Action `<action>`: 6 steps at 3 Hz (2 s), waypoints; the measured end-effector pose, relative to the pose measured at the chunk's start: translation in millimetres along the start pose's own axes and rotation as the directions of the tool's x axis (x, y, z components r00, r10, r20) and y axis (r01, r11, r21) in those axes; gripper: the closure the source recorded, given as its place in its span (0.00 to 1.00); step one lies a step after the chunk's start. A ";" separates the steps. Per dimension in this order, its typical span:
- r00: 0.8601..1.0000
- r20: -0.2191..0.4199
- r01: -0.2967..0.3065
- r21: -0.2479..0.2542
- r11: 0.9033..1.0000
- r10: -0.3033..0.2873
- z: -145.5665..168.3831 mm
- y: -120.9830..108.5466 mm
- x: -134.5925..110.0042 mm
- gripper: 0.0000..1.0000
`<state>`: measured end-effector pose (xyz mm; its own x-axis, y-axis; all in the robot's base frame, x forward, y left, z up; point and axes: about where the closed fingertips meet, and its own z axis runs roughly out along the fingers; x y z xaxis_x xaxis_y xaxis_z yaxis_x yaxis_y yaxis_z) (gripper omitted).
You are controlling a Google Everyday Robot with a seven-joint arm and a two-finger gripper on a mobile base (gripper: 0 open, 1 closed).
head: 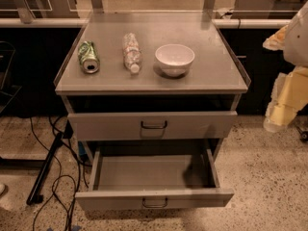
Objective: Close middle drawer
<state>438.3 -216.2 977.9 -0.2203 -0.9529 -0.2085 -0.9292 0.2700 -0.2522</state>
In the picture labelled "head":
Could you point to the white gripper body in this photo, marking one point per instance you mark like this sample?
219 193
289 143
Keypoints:
297 43

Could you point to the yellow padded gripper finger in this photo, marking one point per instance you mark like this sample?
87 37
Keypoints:
273 124

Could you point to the grey drawer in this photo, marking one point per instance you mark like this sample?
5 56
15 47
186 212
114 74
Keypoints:
153 182
151 126

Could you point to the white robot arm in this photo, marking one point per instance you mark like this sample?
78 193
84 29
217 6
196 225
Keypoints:
292 39

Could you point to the grey top drawer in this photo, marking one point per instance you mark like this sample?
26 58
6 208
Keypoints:
151 126

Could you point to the grey drawer cabinet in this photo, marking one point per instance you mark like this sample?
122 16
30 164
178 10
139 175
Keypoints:
215 82

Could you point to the white bowl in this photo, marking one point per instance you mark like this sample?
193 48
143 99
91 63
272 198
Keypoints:
174 59

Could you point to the clear plastic water bottle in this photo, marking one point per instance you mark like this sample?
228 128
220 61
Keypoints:
131 53

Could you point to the crushed green soda can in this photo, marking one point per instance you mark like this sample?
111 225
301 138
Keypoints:
88 57

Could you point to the black floor stand bar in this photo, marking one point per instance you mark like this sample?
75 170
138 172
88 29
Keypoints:
35 196

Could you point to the white counter rail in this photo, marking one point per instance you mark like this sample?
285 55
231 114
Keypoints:
78 23

